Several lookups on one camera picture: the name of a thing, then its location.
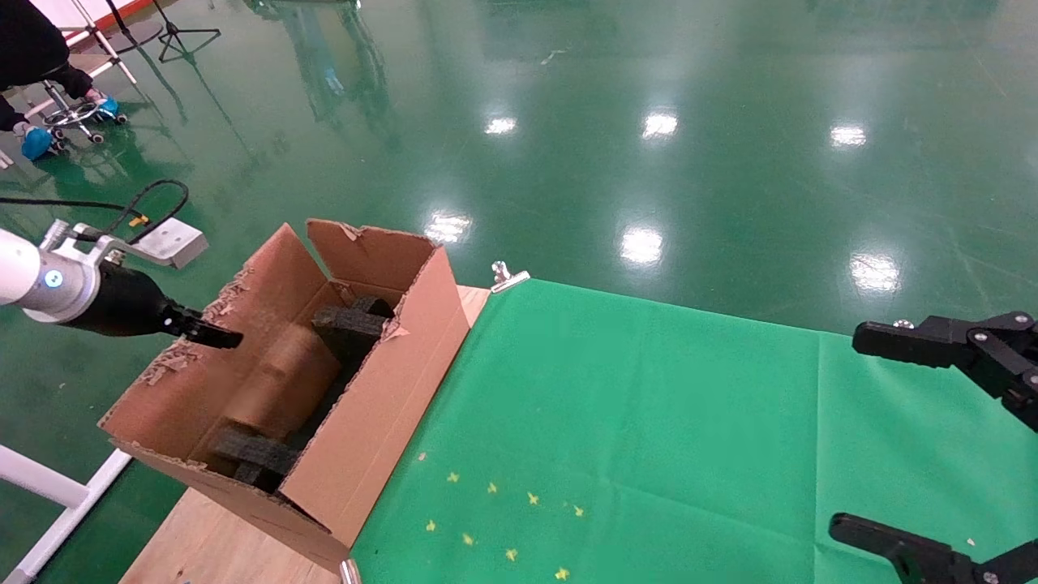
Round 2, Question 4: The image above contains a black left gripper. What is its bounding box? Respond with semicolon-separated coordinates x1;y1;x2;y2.
63;261;244;350

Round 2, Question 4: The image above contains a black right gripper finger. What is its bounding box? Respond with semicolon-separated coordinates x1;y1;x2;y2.
829;513;1038;584
851;311;1038;432

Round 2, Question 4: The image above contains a small taped cardboard box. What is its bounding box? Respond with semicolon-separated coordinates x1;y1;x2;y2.
217;323;343;455

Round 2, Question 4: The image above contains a large open cardboard carton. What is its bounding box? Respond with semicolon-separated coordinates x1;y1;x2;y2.
97;219;481;575

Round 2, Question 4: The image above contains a dark grey foam insert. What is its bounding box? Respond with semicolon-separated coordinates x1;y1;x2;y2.
209;426;305;494
311;294;398;367

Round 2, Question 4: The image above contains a chrome caster stool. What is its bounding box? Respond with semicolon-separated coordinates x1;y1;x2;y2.
41;79;110;147

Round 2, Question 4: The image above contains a black tripod stand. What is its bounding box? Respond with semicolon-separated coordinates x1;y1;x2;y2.
157;0;221;64

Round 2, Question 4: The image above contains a black round base stand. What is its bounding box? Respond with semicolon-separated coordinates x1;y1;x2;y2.
101;0;167;56

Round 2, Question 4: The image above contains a green table cloth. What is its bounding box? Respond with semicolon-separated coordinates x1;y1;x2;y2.
350;278;1038;584

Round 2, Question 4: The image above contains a person in black clothes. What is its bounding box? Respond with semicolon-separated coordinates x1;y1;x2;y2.
0;0;122;161

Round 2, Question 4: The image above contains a white red edged board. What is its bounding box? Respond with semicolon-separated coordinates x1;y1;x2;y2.
28;0;155;37

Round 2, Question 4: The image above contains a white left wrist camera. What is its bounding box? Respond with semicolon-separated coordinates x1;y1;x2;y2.
41;217;209;270

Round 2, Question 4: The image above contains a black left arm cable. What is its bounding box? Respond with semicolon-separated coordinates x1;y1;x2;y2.
0;179;190;244

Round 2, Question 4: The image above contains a white table frame tube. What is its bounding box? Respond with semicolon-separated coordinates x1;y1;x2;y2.
0;444;135;584

